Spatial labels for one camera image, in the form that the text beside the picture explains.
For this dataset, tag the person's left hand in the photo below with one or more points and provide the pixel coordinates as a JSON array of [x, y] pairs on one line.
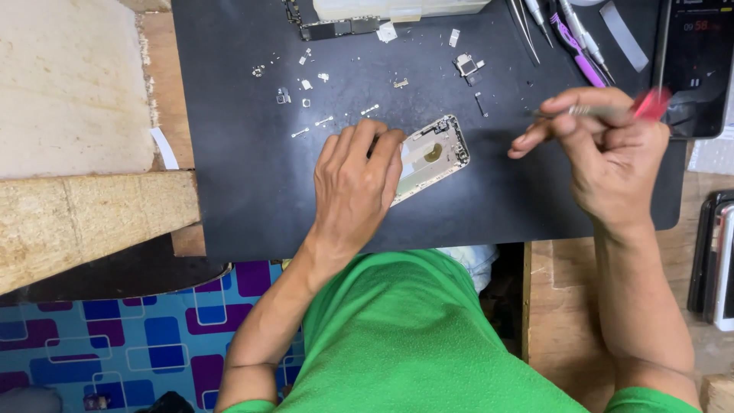
[[350, 189]]

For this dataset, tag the person's right hand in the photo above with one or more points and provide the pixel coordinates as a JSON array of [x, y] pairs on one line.
[[616, 166]]

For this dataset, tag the person's left fingers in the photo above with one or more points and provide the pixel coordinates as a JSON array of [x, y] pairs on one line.
[[358, 143]]

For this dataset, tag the gold phone housing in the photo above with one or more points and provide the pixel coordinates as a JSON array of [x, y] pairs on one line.
[[433, 158]]

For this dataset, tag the scattered tiny metal parts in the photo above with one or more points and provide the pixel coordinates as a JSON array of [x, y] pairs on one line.
[[306, 85]]

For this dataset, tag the square white metal shield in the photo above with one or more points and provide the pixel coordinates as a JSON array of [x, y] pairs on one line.
[[387, 33]]

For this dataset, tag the phone logic board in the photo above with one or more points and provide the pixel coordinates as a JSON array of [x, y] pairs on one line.
[[338, 27]]

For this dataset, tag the black work mat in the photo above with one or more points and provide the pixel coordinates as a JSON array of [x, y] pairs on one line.
[[246, 183]]

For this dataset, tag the small black flex strip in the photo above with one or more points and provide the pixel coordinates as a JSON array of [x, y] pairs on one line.
[[481, 104]]

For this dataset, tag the small rectangular metal plate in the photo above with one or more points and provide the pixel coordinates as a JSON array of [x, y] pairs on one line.
[[454, 38]]

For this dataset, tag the pale cloth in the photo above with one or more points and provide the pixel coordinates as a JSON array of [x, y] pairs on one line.
[[473, 264]]

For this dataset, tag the white paper strip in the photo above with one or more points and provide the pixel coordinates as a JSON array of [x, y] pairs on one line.
[[165, 149]]

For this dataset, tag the silver tweezers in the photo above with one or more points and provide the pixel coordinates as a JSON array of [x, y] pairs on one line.
[[526, 31]]

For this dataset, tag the green shirt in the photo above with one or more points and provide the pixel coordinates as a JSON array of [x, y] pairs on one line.
[[413, 344]]

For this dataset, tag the short silver screwdriver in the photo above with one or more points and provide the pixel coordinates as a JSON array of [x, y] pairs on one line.
[[539, 16]]

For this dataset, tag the purple plastic pry tool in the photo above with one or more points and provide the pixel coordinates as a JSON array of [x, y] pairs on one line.
[[585, 62]]

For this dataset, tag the long silver screwdriver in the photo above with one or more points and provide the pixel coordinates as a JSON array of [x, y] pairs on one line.
[[585, 37]]

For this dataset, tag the rough wooden beam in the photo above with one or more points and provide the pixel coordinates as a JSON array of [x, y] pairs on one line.
[[86, 218]]

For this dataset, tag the translucent white plastic strip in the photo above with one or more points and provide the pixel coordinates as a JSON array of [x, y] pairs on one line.
[[625, 37]]

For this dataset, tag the blue purple patterned mat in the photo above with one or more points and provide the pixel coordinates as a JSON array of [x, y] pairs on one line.
[[114, 344]]

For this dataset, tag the black object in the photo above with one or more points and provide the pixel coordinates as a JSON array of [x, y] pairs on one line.
[[166, 403]]

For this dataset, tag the black tablet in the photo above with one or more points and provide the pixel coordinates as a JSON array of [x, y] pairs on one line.
[[702, 69]]

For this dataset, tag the clear bubble wrap bag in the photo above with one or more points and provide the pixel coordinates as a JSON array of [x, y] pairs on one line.
[[714, 155]]

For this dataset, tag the stack of phones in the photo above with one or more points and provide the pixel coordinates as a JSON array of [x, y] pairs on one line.
[[714, 258]]

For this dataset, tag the small wooden block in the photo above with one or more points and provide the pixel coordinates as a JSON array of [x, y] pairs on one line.
[[719, 394]]

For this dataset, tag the long thin metal bracket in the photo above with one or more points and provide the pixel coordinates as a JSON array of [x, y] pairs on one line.
[[369, 109], [300, 132], [323, 121]]

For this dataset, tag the small gold metal bracket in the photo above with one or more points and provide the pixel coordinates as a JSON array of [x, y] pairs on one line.
[[401, 84]]

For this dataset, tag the small silver camera bracket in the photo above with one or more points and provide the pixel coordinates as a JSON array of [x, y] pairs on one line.
[[283, 96]]

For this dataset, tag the phone camera module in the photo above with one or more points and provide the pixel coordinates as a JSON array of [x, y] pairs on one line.
[[467, 66]]

